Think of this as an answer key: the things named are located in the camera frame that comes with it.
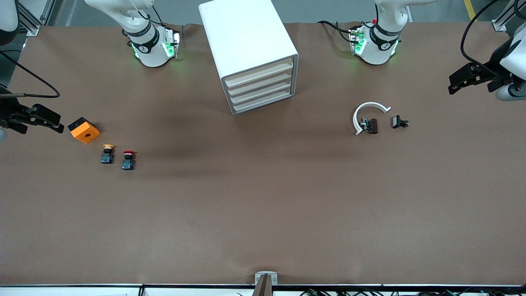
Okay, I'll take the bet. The white plastic drawer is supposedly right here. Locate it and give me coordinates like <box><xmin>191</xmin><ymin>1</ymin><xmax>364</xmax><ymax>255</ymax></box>
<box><xmin>229</xmin><ymin>78</ymin><xmax>295</xmax><ymax>105</ymax></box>
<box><xmin>224</xmin><ymin>58</ymin><xmax>294</xmax><ymax>88</ymax></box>
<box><xmin>232</xmin><ymin>87</ymin><xmax>295</xmax><ymax>114</ymax></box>
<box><xmin>227</xmin><ymin>68</ymin><xmax>294</xmax><ymax>96</ymax></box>

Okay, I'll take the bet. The yellow push button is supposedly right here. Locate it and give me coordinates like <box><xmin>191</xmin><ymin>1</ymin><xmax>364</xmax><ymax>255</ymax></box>
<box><xmin>100</xmin><ymin>144</ymin><xmax>116</xmax><ymax>164</ymax></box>

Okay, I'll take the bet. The red push button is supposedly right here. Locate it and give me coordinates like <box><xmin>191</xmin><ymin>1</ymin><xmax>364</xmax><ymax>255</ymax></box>
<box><xmin>121</xmin><ymin>150</ymin><xmax>137</xmax><ymax>171</ymax></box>

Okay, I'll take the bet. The white drawer cabinet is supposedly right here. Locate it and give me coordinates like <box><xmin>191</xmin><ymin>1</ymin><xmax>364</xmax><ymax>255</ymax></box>
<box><xmin>199</xmin><ymin>0</ymin><xmax>300</xmax><ymax>116</ymax></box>

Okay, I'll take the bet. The white curved plastic part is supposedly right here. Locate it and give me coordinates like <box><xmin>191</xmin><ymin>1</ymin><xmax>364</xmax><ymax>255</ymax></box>
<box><xmin>353</xmin><ymin>102</ymin><xmax>392</xmax><ymax>136</ymax></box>

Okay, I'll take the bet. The brown electrical component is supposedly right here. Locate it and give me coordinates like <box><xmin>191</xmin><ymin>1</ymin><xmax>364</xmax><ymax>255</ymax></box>
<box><xmin>360</xmin><ymin>118</ymin><xmax>379</xmax><ymax>135</ymax></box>

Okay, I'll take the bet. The brown table mat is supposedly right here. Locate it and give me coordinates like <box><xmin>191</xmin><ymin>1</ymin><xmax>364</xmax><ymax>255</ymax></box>
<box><xmin>0</xmin><ymin>21</ymin><xmax>526</xmax><ymax>285</ymax></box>

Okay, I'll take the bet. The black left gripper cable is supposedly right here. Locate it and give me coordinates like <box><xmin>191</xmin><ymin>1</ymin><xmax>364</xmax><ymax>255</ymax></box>
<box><xmin>460</xmin><ymin>0</ymin><xmax>515</xmax><ymax>79</ymax></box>

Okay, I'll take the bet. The orange button enclosure box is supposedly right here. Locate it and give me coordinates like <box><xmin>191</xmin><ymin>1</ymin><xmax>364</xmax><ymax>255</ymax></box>
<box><xmin>68</xmin><ymin>117</ymin><xmax>101</xmax><ymax>145</ymax></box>

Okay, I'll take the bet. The aluminium frame profile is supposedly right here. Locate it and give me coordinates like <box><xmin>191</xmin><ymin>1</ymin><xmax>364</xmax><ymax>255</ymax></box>
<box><xmin>16</xmin><ymin>0</ymin><xmax>42</xmax><ymax>37</ymax></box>
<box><xmin>492</xmin><ymin>0</ymin><xmax>519</xmax><ymax>32</ymax></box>

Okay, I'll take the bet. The black left base cable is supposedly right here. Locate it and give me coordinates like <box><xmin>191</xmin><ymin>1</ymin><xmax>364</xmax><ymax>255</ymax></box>
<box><xmin>317</xmin><ymin>20</ymin><xmax>359</xmax><ymax>44</ymax></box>

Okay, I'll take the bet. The black base cable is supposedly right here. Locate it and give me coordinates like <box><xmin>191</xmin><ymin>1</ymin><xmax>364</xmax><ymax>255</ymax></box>
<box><xmin>151</xmin><ymin>4</ymin><xmax>184</xmax><ymax>34</ymax></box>
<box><xmin>317</xmin><ymin>20</ymin><xmax>359</xmax><ymax>44</ymax></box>

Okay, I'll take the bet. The black right base cable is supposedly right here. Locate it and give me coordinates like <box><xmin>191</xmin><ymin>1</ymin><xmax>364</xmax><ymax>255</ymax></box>
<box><xmin>151</xmin><ymin>4</ymin><xmax>184</xmax><ymax>34</ymax></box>

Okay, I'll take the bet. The grey camera stand bracket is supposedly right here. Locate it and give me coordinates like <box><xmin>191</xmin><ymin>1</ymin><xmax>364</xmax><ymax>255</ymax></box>
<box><xmin>254</xmin><ymin>271</ymin><xmax>279</xmax><ymax>296</ymax></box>

